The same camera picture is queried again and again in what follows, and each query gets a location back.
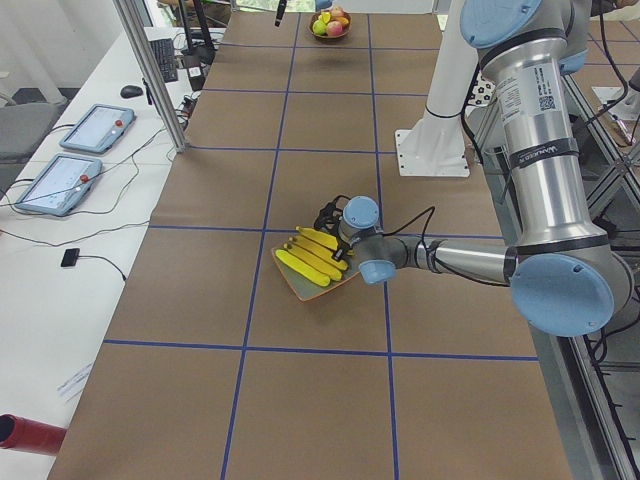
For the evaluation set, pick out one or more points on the lower blue teach pendant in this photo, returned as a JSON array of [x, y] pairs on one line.
[[61, 185]]

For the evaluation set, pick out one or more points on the small black puck device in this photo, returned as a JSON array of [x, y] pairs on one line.
[[70, 257]]

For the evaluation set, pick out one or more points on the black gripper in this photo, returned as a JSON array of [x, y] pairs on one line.
[[280, 11], [341, 251]]

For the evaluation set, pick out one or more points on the red cylinder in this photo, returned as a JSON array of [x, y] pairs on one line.
[[30, 436]]

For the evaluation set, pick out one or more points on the blue teach pendant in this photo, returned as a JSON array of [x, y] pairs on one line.
[[99, 129], [61, 185]]

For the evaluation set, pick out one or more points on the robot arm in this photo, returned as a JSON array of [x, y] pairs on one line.
[[563, 276]]

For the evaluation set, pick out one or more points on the green red apple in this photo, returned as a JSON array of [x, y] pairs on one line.
[[337, 27]]

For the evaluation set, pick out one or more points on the bright yellow banana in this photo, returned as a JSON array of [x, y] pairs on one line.
[[302, 268]]

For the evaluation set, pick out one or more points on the grey square plate orange rim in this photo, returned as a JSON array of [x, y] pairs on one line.
[[303, 288]]

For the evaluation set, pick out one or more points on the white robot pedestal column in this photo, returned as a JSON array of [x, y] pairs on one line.
[[454, 74]]

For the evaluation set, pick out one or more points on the aluminium frame post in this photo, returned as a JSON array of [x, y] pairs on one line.
[[135, 31]]

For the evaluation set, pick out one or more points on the upper blue teach pendant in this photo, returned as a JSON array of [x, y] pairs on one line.
[[99, 129]]

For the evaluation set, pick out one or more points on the black keyboard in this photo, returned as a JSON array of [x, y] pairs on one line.
[[164, 54]]

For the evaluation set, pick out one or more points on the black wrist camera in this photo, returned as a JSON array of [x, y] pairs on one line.
[[329, 216]]

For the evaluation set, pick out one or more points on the black computer mouse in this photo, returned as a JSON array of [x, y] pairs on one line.
[[131, 91]]

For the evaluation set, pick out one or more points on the wooden fruit basket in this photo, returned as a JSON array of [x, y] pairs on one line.
[[317, 29]]

